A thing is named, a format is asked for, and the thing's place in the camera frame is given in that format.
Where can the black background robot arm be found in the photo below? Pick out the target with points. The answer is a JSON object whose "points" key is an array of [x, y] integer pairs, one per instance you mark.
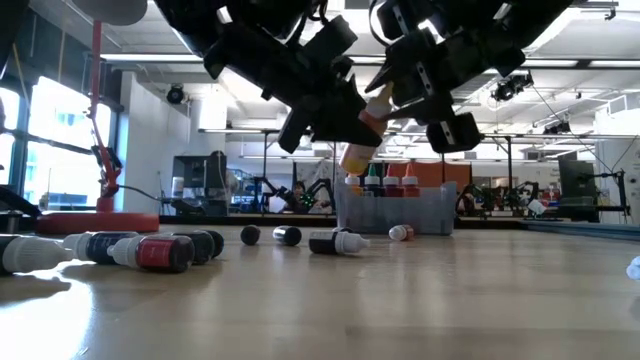
{"points": [[265, 192], [322, 187]]}

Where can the red desk lamp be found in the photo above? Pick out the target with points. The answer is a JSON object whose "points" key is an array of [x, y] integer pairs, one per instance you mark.
{"points": [[100, 222]]}

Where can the grey translucent plastic bin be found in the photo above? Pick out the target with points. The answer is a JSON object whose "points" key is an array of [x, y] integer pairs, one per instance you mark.
{"points": [[400, 215]]}

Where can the large red food coloring bottle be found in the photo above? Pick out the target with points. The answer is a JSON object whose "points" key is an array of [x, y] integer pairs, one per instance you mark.
{"points": [[390, 181], [410, 181]]}

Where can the small blue-label food coloring bottle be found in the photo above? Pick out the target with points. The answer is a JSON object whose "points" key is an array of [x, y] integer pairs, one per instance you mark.
{"points": [[102, 246]]}

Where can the black ceiling light rail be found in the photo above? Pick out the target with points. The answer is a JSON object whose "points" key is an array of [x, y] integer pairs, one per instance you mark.
{"points": [[150, 58]]}

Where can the black aluminium table frame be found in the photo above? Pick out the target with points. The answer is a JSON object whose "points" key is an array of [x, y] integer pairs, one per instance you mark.
{"points": [[225, 220]]}

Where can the small black round cap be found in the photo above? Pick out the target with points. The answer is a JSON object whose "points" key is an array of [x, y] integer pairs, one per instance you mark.
{"points": [[250, 235]]}

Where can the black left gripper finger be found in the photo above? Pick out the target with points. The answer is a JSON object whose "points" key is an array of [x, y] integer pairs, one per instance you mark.
{"points": [[350, 92], [345, 132]]}

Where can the black cabinet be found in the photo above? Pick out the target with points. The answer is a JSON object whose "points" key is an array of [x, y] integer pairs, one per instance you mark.
{"points": [[197, 172]]}

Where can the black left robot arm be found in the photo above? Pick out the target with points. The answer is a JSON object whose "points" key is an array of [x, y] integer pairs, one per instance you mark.
{"points": [[200, 20]]}

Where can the person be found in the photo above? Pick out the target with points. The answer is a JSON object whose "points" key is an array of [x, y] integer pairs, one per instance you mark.
{"points": [[299, 192]]}

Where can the black background monitor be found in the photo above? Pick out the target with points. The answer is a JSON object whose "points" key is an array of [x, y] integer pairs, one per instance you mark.
{"points": [[575, 180]]}

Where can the small red-label food coloring bottle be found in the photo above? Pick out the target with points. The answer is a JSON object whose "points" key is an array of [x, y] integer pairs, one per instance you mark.
{"points": [[160, 254]]}

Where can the black ceiling spotlight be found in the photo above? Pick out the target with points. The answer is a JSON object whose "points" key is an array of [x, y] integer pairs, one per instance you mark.
{"points": [[175, 94]]}

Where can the black background stand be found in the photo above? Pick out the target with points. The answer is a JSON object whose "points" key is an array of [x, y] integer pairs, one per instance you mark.
{"points": [[621, 195]]}

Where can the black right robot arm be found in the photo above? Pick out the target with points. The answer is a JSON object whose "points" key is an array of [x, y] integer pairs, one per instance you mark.
{"points": [[540, 15]]}

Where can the large yellow food coloring bottle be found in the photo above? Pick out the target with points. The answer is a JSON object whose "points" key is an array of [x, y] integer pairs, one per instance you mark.
{"points": [[352, 181]]}

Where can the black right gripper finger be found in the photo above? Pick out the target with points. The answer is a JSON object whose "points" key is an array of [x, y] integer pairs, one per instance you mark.
{"points": [[387, 79], [417, 111]]}

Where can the black ceiling camera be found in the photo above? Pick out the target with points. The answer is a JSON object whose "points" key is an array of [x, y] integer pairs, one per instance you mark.
{"points": [[505, 90]]}

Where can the large orange-yellow food coloring bottle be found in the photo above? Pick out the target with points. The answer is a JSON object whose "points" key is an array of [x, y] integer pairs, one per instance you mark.
{"points": [[357, 160]]}

